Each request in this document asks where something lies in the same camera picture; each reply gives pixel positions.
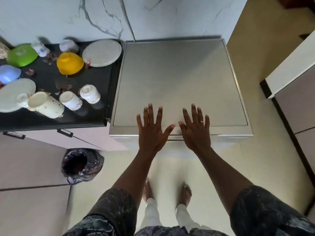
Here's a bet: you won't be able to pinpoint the person's left hand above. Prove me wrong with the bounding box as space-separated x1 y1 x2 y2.
136 104 176 155

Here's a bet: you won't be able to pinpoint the person's right hand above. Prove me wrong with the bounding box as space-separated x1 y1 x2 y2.
178 104 212 153

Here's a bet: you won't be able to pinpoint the person's right forearm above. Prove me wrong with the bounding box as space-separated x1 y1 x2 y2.
196 146 254 216

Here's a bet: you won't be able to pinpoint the person's left forearm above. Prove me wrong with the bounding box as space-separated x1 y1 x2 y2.
111 148 161 210

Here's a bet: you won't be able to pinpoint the silver square-topped appliance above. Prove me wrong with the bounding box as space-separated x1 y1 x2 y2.
109 38 254 143

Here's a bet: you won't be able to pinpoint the white cup gold rim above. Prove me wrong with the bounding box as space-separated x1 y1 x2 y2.
79 84 101 104

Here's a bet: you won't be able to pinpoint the person's left foot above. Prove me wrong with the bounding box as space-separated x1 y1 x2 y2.
142 179 153 202

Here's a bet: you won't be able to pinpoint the person's foot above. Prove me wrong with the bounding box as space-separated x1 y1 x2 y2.
179 182 192 207
142 179 153 202

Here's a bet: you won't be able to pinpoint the person's right foot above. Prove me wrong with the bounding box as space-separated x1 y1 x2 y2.
179 182 192 207

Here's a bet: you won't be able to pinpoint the white cup blue floral print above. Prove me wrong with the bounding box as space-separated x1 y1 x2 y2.
59 91 83 111

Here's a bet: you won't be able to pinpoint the bin with black bag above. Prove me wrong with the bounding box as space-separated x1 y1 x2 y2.
61 148 105 185

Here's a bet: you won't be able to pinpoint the grey round plate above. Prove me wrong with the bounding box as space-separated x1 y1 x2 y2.
82 39 122 68

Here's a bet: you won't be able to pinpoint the white trousers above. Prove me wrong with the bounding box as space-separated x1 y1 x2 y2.
140 197 212 232

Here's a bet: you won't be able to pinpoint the yellow plastic bowl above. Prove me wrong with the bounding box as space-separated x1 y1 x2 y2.
57 52 84 76

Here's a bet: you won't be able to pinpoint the white-topped side cabinet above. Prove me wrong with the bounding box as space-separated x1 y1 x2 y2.
260 29 315 188

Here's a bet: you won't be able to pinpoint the large cream mug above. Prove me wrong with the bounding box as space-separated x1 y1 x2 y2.
27 91 65 119

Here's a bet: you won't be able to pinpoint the white cup brown pattern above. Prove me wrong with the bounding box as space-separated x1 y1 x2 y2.
59 39 80 53

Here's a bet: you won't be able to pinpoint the dark patterned garment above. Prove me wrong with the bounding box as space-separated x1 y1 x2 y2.
62 185 315 236

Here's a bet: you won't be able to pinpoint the beige kitchen base cabinet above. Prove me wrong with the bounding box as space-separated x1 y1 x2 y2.
0 122 129 236

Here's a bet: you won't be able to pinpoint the small white cup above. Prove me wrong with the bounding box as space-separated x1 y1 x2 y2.
16 93 31 108

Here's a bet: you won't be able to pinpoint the white cup blue pattern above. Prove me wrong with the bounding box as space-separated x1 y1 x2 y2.
32 42 51 58

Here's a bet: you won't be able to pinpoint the white round plate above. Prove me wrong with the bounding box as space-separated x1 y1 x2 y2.
0 78 36 113

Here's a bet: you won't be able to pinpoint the green plastic bowl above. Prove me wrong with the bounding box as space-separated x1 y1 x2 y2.
6 44 39 68

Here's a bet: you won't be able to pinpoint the blue plastic bowl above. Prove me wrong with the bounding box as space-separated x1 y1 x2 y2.
0 65 22 85

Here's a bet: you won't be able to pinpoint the floral patterned dish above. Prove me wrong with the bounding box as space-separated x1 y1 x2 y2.
0 42 10 60

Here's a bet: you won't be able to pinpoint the black cabinet handle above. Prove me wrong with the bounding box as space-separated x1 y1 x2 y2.
3 131 26 140
57 129 74 138

